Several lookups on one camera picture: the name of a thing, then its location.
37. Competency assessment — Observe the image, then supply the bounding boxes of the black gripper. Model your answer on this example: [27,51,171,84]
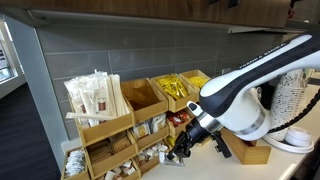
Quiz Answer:
[167,119,214,161]

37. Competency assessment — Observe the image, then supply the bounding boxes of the white peanut butter sachet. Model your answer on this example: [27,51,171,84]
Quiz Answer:
[133,120,152,139]
[149,113,167,134]

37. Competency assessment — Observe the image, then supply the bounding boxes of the yellow sachets pile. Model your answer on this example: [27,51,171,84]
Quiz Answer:
[155,75,189,100]
[188,75,210,90]

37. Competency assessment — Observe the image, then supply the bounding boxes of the wooden bin yellow white packets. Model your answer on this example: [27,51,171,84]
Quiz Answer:
[164,132,183,153]

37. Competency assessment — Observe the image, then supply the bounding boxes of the yellow and white packets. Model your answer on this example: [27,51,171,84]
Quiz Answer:
[166,134,178,148]

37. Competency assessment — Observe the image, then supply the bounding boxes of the wooden bin with red packets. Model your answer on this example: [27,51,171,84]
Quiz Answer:
[165,108,198,138]

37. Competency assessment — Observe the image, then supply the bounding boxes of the red packets pile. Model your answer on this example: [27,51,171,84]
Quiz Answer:
[167,110,191,127]

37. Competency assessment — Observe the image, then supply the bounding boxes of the creamer cups pile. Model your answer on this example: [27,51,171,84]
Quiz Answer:
[104,159,137,180]
[137,142,169,165]

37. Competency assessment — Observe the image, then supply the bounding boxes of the empty wooden bin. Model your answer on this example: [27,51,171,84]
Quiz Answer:
[120,77,169,124]

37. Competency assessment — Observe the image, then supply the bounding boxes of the wooden bin with brown napkins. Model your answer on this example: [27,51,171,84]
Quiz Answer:
[84,129,138,179]

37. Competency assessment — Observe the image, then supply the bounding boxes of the brown napkins stack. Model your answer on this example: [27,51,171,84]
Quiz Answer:
[87,131,133,164]

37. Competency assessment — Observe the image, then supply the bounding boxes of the long wooden tray box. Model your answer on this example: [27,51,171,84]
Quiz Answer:
[219,128,272,165]

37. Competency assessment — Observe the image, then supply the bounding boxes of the wooden bin with cutlery packets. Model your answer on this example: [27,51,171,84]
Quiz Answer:
[68,96,136,148]

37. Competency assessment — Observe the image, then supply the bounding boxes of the white round tray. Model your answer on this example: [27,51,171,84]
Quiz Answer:
[263,133,315,154]

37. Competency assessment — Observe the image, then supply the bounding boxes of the black coffee machine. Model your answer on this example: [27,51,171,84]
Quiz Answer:
[259,81,278,111]

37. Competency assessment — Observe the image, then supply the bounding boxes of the white wrapped cutlery packets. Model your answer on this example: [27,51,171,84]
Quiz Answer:
[63,69,131,129]

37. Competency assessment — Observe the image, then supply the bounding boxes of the small wooden bin white packets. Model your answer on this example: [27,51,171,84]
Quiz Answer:
[60,146,90,180]

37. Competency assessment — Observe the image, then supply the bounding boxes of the small white packets pile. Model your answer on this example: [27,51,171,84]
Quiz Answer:
[64,149,87,177]

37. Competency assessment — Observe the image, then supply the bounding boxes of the tall paper cup stack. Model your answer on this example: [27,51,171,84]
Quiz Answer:
[268,68,313,142]

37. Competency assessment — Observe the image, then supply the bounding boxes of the white cup lids stack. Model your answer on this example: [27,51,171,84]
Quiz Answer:
[284,126,313,148]

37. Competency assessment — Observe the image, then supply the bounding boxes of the wooden upper cabinet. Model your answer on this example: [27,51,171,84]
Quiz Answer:
[0,0,291,29]

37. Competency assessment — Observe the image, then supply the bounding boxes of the window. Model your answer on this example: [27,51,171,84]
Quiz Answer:
[0,31,18,83]

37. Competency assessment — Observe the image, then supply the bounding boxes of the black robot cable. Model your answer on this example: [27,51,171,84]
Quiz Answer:
[268,88,320,134]

